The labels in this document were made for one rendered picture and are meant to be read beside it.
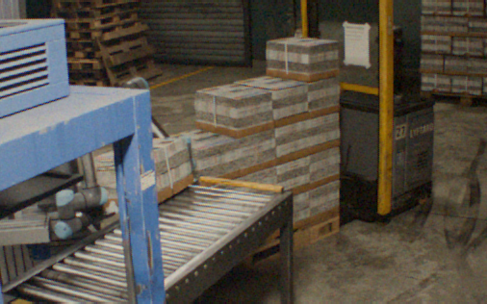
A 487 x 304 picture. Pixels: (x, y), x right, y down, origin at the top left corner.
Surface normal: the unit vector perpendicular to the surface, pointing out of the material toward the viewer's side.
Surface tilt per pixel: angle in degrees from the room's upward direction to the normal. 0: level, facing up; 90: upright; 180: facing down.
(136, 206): 90
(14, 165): 90
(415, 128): 90
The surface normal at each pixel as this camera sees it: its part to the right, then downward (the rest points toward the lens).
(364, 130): -0.75, 0.22
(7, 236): 0.17, 0.27
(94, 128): 0.89, 0.10
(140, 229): -0.46, 0.27
